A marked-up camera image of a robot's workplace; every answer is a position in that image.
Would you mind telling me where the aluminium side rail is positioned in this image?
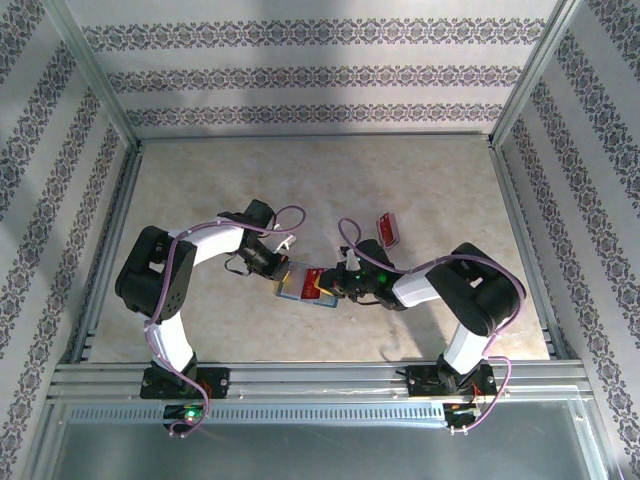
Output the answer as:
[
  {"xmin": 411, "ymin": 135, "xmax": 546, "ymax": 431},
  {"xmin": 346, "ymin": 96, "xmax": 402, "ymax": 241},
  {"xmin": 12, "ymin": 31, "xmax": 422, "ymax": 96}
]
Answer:
[
  {"xmin": 485, "ymin": 142, "xmax": 574, "ymax": 365},
  {"xmin": 69, "ymin": 142, "xmax": 147, "ymax": 365}
]

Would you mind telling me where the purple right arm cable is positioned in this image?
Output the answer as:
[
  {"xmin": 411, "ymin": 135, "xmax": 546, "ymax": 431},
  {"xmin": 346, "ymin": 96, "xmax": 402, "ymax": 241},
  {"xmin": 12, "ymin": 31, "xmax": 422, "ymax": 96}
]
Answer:
[{"xmin": 338, "ymin": 217, "xmax": 529, "ymax": 436}]

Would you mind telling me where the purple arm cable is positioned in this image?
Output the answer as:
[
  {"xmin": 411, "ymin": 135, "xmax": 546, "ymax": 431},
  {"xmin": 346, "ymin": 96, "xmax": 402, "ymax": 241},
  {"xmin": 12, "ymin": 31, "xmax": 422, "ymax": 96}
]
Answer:
[
  {"xmin": 338, "ymin": 217, "xmax": 529, "ymax": 436},
  {"xmin": 143, "ymin": 204, "xmax": 307, "ymax": 440}
]

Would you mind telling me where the grey metal panel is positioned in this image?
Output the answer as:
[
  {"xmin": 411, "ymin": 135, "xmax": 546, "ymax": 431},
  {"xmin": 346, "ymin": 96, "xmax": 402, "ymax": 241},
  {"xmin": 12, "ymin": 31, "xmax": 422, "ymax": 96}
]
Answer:
[{"xmin": 27, "ymin": 399, "xmax": 626, "ymax": 480}]

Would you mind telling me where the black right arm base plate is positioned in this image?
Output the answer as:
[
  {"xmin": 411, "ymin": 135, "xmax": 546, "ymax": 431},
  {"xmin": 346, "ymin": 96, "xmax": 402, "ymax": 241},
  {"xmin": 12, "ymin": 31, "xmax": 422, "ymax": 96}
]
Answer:
[{"xmin": 405, "ymin": 364, "xmax": 497, "ymax": 401}]

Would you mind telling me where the red VIP chip card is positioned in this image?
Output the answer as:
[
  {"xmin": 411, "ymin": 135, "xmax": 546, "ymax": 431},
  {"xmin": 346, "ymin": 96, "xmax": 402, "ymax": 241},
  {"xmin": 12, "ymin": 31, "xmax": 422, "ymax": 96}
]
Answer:
[{"xmin": 301, "ymin": 268, "xmax": 325, "ymax": 303}]

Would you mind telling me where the aluminium frame post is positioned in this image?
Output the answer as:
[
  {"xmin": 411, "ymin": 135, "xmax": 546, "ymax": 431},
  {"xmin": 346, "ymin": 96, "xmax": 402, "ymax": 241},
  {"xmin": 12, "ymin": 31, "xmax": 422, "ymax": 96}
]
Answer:
[
  {"xmin": 47, "ymin": 0, "xmax": 144, "ymax": 149},
  {"xmin": 489, "ymin": 0, "xmax": 586, "ymax": 149}
]

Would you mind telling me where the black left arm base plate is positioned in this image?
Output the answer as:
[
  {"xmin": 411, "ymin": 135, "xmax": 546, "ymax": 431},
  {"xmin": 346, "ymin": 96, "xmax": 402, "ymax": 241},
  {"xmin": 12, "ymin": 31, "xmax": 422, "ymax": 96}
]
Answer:
[{"xmin": 139, "ymin": 366, "xmax": 232, "ymax": 401}]

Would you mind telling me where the slotted grey cable duct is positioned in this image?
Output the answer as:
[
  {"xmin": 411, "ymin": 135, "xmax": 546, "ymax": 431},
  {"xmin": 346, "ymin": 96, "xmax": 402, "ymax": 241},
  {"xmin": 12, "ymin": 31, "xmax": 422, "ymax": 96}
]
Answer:
[{"xmin": 64, "ymin": 403, "xmax": 451, "ymax": 426}]

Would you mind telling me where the teal card holder wallet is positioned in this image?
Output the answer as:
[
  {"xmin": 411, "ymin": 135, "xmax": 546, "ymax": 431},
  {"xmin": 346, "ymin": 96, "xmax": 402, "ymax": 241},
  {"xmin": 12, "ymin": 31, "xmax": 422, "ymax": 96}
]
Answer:
[{"xmin": 272, "ymin": 260, "xmax": 339, "ymax": 310}]

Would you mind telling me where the clear acrylic card stand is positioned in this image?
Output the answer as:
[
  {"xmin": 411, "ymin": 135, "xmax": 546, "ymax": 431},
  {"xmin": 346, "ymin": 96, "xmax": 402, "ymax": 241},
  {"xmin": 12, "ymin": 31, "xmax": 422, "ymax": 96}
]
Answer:
[{"xmin": 374, "ymin": 212, "xmax": 403, "ymax": 250}]

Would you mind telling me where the aluminium mounting rail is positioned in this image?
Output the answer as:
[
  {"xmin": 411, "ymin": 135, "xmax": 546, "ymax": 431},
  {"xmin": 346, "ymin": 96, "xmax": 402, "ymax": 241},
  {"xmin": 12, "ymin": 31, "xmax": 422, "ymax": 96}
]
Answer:
[{"xmin": 47, "ymin": 360, "xmax": 594, "ymax": 401}]

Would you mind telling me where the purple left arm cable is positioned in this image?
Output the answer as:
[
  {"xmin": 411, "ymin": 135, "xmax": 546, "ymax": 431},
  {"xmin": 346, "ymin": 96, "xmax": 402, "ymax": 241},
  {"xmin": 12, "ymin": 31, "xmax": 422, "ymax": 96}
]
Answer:
[{"xmin": 143, "ymin": 204, "xmax": 307, "ymax": 440}]

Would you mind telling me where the aluminium cross rail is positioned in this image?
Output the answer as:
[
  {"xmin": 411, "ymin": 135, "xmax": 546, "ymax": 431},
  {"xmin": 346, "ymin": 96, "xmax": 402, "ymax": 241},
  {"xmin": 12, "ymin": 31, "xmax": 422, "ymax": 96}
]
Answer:
[{"xmin": 134, "ymin": 130, "xmax": 496, "ymax": 146}]

